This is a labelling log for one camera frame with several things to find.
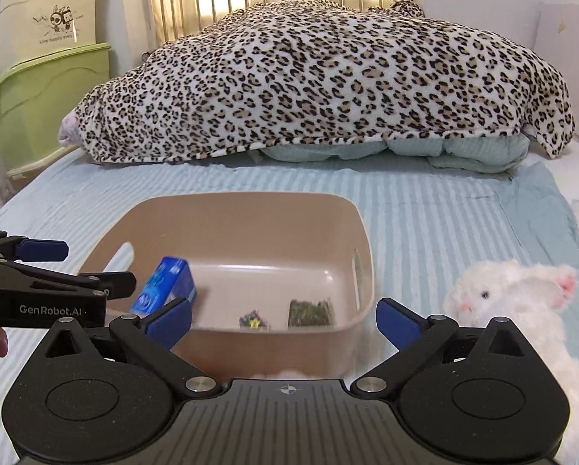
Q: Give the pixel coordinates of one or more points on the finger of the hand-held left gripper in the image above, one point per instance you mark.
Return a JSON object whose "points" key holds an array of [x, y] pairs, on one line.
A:
{"points": [[45, 250], [112, 285]]}

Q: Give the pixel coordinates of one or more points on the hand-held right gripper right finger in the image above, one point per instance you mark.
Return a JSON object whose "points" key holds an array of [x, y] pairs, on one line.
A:
{"points": [[397, 324]]}

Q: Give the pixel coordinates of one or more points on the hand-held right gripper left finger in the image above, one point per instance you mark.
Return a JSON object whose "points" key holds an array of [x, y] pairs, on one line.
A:
{"points": [[169, 323]]}

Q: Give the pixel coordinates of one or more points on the blue box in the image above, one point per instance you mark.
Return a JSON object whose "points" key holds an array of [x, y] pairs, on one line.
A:
{"points": [[166, 286]]}

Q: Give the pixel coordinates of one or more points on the beige plastic basket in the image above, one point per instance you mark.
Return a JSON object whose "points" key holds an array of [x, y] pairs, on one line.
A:
{"points": [[270, 247]]}

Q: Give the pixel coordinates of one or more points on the small colourful packet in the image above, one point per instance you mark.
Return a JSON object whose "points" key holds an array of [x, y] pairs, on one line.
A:
{"points": [[251, 321]]}

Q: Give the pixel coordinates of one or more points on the green packet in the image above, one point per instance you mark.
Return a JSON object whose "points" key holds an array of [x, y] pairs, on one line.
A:
{"points": [[311, 311]]}

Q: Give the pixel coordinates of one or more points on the striped blue bed sheet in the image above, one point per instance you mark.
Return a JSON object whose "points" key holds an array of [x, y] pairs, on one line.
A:
{"points": [[464, 223]]}

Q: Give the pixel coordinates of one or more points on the pink cloth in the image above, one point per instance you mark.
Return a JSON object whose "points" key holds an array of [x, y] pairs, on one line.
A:
{"points": [[69, 128]]}

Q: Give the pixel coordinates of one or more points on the white plush toy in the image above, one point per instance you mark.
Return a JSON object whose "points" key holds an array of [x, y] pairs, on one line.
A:
{"points": [[527, 319]]}

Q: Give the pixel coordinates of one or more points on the green storage bin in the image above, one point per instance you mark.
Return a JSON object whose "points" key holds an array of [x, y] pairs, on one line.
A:
{"points": [[37, 101]]}

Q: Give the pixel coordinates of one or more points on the light green quilt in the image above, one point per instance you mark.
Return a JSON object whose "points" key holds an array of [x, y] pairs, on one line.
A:
{"points": [[415, 151]]}

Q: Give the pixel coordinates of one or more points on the beige storage bin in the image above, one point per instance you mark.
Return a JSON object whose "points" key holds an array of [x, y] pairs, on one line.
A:
{"points": [[32, 14]]}

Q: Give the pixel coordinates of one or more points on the leopard print blanket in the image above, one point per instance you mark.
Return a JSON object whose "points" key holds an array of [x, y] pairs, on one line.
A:
{"points": [[328, 82]]}

